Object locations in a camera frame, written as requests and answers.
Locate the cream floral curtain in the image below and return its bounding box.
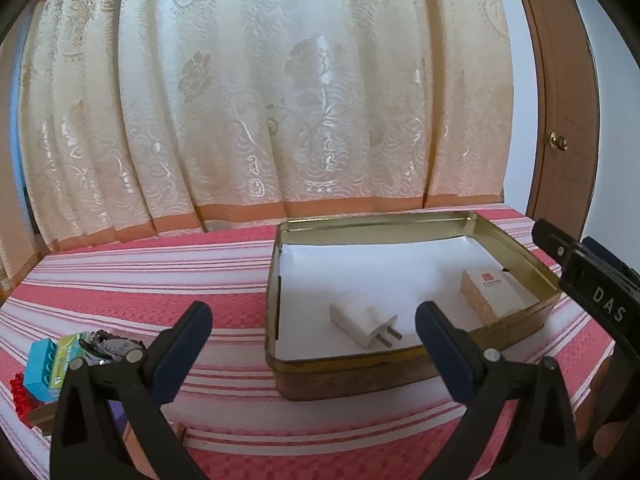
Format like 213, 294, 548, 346
0, 0, 517, 283

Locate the blue toy brick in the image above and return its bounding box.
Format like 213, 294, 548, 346
22, 340, 76, 404

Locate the grey patterned cloth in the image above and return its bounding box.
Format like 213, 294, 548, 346
79, 329, 147, 364

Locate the white paper tin liner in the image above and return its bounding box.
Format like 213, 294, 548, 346
275, 234, 540, 362

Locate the small cardboard box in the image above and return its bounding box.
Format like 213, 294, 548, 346
459, 268, 527, 324

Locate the red toy brick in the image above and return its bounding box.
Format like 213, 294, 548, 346
8, 372, 44, 417

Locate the clear plastic case green label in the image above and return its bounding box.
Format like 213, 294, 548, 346
54, 331, 94, 387

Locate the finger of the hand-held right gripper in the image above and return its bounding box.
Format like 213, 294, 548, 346
532, 218, 583, 267

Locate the white plug charger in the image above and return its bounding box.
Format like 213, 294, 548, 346
329, 301, 404, 350

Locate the red striped tablecloth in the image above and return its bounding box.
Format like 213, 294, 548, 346
0, 203, 622, 480

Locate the gold metal tin box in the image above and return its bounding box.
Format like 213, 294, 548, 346
265, 210, 564, 402

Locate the brown wooden block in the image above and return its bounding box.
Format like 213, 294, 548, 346
29, 402, 57, 435

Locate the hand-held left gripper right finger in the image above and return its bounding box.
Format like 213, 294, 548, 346
415, 301, 584, 480

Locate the brown wooden door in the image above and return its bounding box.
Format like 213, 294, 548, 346
509, 0, 602, 242

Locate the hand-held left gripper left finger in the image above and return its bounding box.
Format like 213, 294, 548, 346
50, 301, 214, 480

